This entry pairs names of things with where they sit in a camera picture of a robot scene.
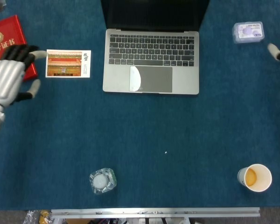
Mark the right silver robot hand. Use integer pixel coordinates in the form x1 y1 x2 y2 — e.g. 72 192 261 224
267 0 280 63

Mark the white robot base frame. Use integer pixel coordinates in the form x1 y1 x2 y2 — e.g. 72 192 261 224
127 217 191 224

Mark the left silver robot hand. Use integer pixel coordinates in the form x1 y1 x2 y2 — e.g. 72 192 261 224
0 44 48 108

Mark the crinkled clear plastic bag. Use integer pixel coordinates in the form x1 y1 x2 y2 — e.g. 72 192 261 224
23 210 42 224

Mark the yellow packet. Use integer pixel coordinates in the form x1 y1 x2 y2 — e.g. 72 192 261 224
39 210 53 224

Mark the palace photo postcard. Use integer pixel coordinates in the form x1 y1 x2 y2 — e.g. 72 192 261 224
45 49 92 78

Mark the red certificate folder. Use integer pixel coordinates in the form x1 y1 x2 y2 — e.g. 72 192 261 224
0 15 38 82

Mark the silver Apple laptop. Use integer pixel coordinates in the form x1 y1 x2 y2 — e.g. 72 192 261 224
100 0 210 96

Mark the aluminium profile rail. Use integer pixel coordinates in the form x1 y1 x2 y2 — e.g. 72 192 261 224
51 207 261 219

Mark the teal felt table cloth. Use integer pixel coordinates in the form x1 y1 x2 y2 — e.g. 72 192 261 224
0 0 280 212

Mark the paper cup with orange juice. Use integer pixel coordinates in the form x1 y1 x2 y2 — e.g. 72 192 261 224
237 163 273 193

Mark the clear glass ashtray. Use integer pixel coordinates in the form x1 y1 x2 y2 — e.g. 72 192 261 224
89 168 118 195

